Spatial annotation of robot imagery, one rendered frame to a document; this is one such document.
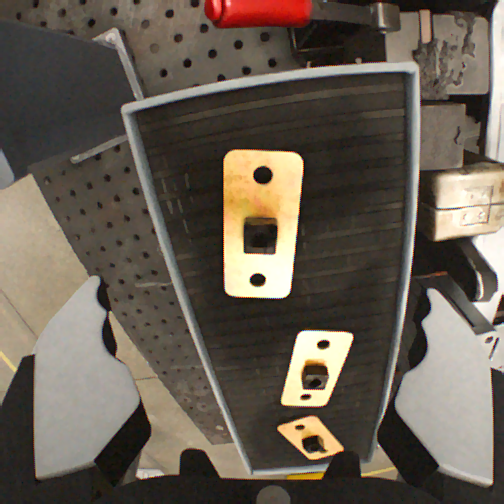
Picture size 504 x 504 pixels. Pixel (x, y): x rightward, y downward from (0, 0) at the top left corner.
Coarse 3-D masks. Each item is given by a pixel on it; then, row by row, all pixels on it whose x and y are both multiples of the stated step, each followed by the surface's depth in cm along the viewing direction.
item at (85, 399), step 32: (96, 288) 10; (64, 320) 9; (96, 320) 9; (32, 352) 8; (64, 352) 8; (96, 352) 8; (64, 384) 7; (96, 384) 7; (128, 384) 7; (64, 416) 6; (96, 416) 6; (128, 416) 6; (64, 448) 5; (96, 448) 5; (128, 448) 6
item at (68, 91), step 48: (0, 48) 21; (48, 48) 28; (96, 48) 39; (0, 96) 21; (48, 96) 28; (96, 96) 38; (144, 96) 52; (0, 144) 20; (48, 144) 29; (96, 144) 48
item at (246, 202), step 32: (224, 160) 14; (256, 160) 14; (288, 160) 14; (224, 192) 15; (256, 192) 15; (288, 192) 15; (224, 224) 16; (256, 224) 15; (288, 224) 16; (224, 256) 17; (256, 256) 16; (288, 256) 16; (256, 288) 17; (288, 288) 17
